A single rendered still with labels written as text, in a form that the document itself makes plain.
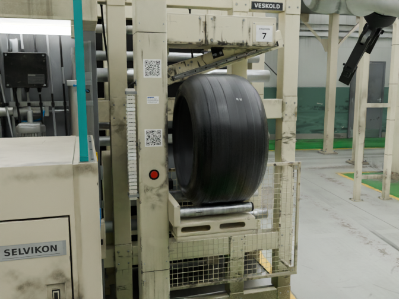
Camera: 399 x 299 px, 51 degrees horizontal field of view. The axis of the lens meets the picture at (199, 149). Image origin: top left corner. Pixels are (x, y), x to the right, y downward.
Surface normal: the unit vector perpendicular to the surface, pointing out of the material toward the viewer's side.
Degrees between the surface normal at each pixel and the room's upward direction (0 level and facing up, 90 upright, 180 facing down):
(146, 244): 90
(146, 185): 90
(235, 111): 61
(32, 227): 90
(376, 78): 90
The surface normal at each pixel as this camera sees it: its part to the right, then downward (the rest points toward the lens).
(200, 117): -0.47, -0.21
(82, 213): 0.27, 0.14
